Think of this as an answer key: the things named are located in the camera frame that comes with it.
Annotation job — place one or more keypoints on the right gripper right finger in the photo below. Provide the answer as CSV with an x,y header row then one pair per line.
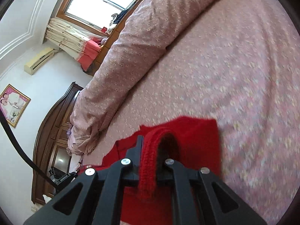
x,y
201,197

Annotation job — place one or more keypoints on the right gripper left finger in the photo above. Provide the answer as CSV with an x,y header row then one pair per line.
x,y
94,197

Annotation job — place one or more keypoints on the red knit cardigan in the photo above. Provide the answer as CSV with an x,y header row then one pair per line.
x,y
193,142

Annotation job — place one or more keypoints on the clothes pile on windowsill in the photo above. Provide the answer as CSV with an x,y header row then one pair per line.
x,y
118,21

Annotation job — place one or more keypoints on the dark wooden headboard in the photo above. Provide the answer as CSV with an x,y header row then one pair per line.
x,y
51,140

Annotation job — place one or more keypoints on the framed wedding photo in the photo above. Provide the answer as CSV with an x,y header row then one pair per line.
x,y
13,104

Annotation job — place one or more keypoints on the cream and red curtain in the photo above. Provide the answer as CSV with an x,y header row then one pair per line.
x,y
84,47

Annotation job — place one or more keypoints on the pink floral bed sheet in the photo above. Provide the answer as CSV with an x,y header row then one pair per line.
x,y
237,63

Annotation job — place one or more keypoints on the pink quilted duvet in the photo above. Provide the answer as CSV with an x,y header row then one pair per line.
x,y
95,107

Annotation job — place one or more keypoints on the beige wall air conditioner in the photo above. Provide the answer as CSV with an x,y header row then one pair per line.
x,y
39,60

